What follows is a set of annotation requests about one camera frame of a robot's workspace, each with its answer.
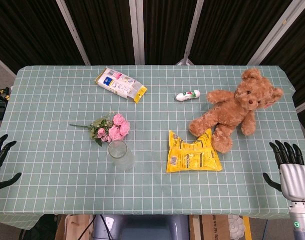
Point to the yellow snack bag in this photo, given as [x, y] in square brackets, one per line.
[191, 153]

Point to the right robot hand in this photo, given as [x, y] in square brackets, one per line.
[293, 175]

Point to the pink artificial flower bouquet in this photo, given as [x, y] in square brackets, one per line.
[113, 127]

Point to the clear glass cup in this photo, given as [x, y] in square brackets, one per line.
[120, 155]

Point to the small white plastic bottle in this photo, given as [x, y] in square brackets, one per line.
[187, 95]

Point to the brown teddy bear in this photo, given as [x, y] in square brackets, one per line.
[233, 110]

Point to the white yellow snack package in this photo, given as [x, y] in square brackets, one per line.
[119, 85]

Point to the light wooden board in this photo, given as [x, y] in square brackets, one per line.
[73, 226]

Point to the brown cardboard box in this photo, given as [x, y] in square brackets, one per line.
[212, 227]

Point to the grey metal frame post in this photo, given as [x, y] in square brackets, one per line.
[189, 32]
[72, 31]
[273, 32]
[138, 31]

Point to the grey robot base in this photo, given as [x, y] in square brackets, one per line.
[139, 227]

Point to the green checkered tablecloth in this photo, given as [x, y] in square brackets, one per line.
[152, 180]

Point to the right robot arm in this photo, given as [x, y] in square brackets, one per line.
[301, 220]

